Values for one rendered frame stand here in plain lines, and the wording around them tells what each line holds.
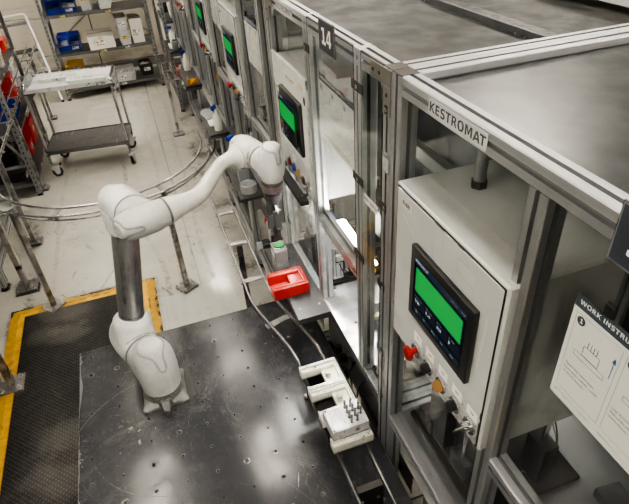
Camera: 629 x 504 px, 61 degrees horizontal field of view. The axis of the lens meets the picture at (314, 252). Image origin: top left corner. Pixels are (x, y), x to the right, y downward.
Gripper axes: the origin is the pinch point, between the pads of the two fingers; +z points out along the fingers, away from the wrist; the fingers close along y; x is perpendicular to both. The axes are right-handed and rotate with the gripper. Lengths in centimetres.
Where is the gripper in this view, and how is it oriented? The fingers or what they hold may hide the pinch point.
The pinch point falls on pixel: (274, 229)
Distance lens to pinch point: 234.9
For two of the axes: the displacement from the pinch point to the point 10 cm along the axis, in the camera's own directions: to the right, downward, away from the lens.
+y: -3.6, -6.1, 7.0
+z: -0.1, 7.6, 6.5
